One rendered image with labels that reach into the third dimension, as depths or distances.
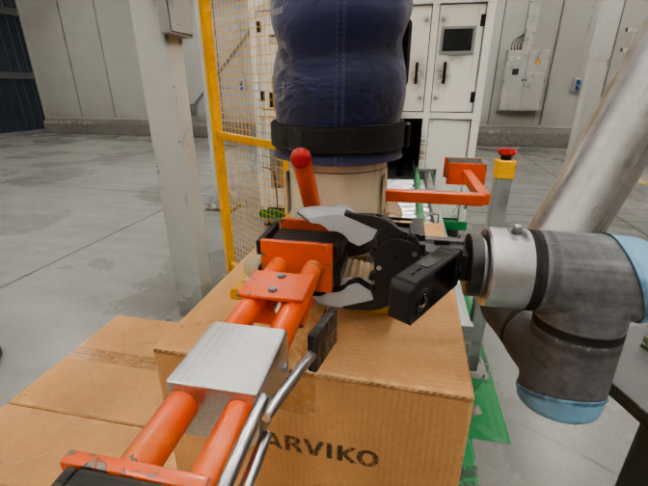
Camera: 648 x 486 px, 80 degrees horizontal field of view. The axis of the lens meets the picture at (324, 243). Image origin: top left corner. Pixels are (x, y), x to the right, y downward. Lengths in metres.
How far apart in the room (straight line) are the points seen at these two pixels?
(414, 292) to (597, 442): 1.65
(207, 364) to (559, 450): 1.67
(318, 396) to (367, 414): 0.06
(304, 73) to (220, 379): 0.44
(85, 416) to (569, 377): 1.00
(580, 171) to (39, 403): 1.21
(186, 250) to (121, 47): 10.59
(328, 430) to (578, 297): 0.32
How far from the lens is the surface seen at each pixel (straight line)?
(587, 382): 0.52
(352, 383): 0.48
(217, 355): 0.29
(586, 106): 4.13
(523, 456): 1.78
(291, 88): 0.60
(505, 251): 0.43
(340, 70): 0.57
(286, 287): 0.36
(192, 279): 2.27
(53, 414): 1.18
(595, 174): 0.59
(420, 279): 0.37
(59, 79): 13.93
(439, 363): 0.52
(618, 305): 0.48
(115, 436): 1.06
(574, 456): 1.86
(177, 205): 2.13
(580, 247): 0.46
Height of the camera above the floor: 1.26
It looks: 22 degrees down
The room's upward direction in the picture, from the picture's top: straight up
